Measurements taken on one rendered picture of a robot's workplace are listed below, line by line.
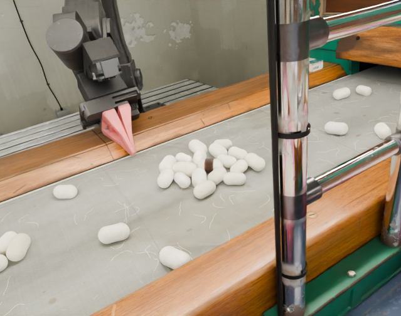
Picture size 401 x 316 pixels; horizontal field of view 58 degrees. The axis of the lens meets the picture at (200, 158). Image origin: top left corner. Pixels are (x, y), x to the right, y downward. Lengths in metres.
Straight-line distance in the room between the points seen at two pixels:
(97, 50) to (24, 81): 1.97
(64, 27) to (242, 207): 0.37
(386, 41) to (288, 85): 0.59
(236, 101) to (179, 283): 0.47
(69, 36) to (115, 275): 0.36
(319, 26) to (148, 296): 0.25
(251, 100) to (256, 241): 0.43
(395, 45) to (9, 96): 2.18
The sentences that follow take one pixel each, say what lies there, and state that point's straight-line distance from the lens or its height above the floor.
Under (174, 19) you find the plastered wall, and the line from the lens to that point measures 2.84.
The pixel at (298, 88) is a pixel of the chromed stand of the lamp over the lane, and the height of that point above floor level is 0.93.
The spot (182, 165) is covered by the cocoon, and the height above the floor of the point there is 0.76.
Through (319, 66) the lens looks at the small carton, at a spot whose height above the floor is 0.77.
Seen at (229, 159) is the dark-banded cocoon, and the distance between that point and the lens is 0.52.
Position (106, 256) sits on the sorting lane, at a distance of 0.42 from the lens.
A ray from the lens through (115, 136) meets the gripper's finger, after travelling 0.62.
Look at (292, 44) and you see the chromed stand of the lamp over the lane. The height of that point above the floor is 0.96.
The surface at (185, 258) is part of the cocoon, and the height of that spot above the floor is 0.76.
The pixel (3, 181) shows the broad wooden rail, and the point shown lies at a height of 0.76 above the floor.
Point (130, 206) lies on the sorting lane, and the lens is 0.49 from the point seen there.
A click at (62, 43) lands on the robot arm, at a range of 0.59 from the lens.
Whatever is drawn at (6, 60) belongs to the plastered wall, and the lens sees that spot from 2.49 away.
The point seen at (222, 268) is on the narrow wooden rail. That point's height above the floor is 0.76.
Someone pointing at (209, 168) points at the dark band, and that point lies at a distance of 0.51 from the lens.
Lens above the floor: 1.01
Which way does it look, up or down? 28 degrees down
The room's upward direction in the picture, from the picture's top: 8 degrees counter-clockwise
